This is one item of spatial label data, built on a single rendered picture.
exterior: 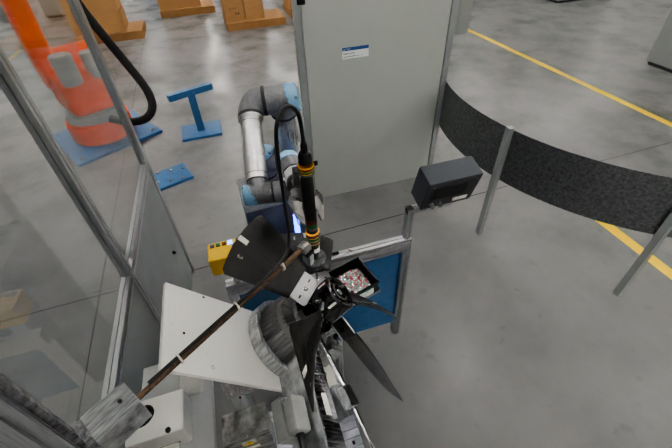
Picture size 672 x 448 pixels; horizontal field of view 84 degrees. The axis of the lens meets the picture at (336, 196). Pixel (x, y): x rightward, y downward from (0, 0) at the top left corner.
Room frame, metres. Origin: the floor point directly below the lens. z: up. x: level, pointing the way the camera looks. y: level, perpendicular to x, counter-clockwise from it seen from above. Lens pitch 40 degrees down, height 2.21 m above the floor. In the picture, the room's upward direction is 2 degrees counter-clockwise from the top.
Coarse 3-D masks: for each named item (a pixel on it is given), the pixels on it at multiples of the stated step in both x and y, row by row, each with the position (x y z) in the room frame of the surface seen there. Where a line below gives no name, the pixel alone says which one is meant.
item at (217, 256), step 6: (228, 240) 1.11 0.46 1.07; (234, 240) 1.10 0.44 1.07; (222, 246) 1.07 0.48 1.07; (228, 246) 1.07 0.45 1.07; (210, 252) 1.04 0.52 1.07; (216, 252) 1.04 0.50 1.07; (222, 252) 1.04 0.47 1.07; (228, 252) 1.04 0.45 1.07; (210, 258) 1.01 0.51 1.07; (216, 258) 1.01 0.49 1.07; (222, 258) 1.01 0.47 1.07; (210, 264) 0.99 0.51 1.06; (216, 264) 1.00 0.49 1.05; (222, 264) 1.00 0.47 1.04; (216, 270) 1.00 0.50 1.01; (222, 270) 1.00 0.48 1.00
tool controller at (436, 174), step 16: (464, 160) 1.36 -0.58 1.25; (416, 176) 1.34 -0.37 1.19; (432, 176) 1.27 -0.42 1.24; (448, 176) 1.27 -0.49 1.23; (464, 176) 1.27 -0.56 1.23; (480, 176) 1.30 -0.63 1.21; (416, 192) 1.32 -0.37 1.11; (432, 192) 1.24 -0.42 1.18; (448, 192) 1.27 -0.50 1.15; (464, 192) 1.30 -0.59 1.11; (432, 208) 1.25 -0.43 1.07
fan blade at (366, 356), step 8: (352, 336) 0.61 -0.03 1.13; (352, 344) 0.61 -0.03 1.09; (360, 344) 0.58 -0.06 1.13; (360, 352) 0.59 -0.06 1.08; (368, 352) 0.56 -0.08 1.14; (368, 360) 0.56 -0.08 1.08; (376, 360) 0.52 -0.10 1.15; (368, 368) 0.56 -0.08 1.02; (376, 368) 0.53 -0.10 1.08; (376, 376) 0.54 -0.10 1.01; (384, 376) 0.50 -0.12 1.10; (384, 384) 0.52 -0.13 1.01; (392, 384) 0.46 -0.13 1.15; (392, 392) 0.49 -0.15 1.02
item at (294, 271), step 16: (256, 224) 0.83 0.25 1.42; (256, 240) 0.78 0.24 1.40; (272, 240) 0.80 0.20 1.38; (256, 256) 0.74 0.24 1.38; (272, 256) 0.75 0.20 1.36; (288, 256) 0.77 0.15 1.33; (224, 272) 0.67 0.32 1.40; (240, 272) 0.68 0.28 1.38; (256, 272) 0.70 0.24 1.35; (288, 272) 0.73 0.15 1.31; (272, 288) 0.68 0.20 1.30; (288, 288) 0.69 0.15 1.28
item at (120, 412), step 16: (112, 400) 0.33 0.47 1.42; (128, 400) 0.33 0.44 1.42; (96, 416) 0.30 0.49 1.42; (112, 416) 0.30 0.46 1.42; (128, 416) 0.30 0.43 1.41; (144, 416) 0.32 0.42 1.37; (80, 432) 0.27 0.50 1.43; (96, 432) 0.27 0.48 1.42; (112, 432) 0.28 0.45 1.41; (128, 432) 0.29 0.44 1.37
